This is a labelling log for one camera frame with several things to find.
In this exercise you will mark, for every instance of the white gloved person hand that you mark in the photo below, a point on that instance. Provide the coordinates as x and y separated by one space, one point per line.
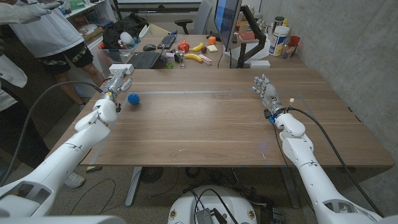
43 7

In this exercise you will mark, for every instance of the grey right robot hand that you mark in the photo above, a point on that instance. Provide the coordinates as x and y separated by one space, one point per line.
270 93

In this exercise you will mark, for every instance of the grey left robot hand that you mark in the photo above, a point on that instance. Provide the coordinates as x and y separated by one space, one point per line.
115 87

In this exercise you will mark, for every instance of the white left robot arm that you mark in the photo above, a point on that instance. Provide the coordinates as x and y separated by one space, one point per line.
59 165

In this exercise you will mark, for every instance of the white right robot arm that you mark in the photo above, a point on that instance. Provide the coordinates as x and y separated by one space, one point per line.
308 174

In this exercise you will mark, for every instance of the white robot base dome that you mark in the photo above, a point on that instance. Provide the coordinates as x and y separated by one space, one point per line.
186 205

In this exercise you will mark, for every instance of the grey-sleeved person forearm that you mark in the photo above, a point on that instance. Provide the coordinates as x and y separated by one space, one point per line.
15 14

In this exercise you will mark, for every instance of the blue spiky stress ball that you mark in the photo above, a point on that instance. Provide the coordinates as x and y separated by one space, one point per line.
133 98

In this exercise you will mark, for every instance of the white power strip box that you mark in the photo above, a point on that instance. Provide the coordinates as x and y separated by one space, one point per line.
118 68

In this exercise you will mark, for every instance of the person in white t-shirt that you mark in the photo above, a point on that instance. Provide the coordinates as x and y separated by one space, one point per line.
46 34

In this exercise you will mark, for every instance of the flat white box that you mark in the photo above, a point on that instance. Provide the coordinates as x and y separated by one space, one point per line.
259 64

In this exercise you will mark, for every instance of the clear plastic bin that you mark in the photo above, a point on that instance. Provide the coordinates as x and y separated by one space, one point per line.
116 55

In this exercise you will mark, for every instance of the black laptop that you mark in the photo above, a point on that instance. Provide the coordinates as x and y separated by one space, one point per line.
144 60

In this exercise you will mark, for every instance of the white shelf unit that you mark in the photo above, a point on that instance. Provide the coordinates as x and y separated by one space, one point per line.
93 9

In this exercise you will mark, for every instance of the white rounded object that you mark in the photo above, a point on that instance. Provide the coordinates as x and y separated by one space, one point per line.
127 38

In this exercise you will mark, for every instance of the black computer mouse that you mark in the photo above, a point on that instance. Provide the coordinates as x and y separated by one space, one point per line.
149 48

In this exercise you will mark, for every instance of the white plastic canister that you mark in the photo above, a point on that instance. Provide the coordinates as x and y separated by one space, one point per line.
278 40

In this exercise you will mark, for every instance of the red cup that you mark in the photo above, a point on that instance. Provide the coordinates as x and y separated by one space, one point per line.
294 40

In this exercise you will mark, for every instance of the small green cup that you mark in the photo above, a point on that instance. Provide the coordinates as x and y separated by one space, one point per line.
169 65

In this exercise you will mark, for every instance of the red book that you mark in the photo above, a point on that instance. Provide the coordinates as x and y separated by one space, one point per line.
247 36

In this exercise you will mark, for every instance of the black backpack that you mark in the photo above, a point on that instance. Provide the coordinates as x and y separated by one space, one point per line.
130 25

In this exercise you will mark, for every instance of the black remote control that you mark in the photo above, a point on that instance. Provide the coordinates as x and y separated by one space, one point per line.
234 38

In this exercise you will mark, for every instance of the small black device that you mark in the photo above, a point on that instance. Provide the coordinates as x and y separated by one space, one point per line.
178 57

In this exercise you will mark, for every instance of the black keyboard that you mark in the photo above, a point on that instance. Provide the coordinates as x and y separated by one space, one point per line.
167 40

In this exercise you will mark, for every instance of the small clear glass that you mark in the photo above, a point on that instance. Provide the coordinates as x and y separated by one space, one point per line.
182 63

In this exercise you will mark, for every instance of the yellow bottle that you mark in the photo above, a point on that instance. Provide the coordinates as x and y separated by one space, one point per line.
285 23

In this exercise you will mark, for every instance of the dark-lidded jar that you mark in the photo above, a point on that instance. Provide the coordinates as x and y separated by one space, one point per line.
278 21

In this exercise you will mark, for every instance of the pale yellow block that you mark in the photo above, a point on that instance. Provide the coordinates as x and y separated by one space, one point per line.
212 48

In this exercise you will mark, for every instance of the red and white candy box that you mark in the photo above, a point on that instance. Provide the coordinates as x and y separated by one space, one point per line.
205 59

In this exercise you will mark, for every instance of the orange cube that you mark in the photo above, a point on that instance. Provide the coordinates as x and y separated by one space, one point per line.
212 40

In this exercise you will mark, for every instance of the dark red plum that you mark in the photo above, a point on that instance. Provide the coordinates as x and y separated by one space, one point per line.
204 49

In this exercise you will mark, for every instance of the red toy pepper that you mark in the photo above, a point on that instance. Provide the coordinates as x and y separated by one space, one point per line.
183 46

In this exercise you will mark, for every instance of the large yellow banana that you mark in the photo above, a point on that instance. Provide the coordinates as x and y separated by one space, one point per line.
193 57

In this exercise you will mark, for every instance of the black computer monitor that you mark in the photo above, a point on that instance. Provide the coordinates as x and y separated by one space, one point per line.
225 21

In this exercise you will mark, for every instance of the small yellow banana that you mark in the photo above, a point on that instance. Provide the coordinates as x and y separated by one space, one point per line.
197 47

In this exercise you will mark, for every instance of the round black floor fan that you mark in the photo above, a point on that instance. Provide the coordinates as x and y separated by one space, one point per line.
151 175

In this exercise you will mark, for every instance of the grey table leg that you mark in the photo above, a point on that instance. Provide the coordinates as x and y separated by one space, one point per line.
133 186
290 186

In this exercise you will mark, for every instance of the grey office chair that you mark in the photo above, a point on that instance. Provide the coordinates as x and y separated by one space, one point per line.
202 15

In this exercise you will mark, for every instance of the person in black trousers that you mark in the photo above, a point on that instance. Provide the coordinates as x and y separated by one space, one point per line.
12 130

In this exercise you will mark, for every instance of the black floor power strip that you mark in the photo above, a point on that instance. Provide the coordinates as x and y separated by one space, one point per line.
273 215

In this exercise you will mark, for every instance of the grey finned module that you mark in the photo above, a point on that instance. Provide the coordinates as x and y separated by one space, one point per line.
204 216

